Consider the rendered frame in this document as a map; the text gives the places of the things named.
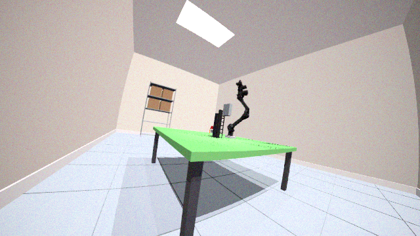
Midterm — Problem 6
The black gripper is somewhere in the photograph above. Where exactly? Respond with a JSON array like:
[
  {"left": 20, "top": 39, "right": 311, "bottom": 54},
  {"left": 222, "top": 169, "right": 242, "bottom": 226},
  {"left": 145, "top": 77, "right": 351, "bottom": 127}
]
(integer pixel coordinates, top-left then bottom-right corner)
[{"left": 236, "top": 80, "right": 243, "bottom": 91}]

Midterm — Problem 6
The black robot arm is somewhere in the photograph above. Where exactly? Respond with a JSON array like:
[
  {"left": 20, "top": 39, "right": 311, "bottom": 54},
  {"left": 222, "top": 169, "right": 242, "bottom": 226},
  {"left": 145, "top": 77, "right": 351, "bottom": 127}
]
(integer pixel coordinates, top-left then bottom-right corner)
[{"left": 227, "top": 85, "right": 249, "bottom": 136}]

